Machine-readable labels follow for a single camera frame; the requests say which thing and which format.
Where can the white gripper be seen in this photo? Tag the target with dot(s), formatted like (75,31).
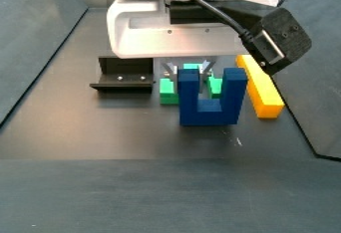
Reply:
(142,33)

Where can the blue U-shaped block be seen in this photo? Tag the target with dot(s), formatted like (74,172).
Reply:
(203,112)

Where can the green stepped block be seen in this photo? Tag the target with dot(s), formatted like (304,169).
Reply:
(169,97)

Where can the yellow long bar block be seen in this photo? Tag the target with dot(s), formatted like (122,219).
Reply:
(265,97)

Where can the black angle bracket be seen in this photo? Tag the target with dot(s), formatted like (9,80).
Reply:
(124,74)

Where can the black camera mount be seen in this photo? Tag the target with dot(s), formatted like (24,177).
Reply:
(278,40)

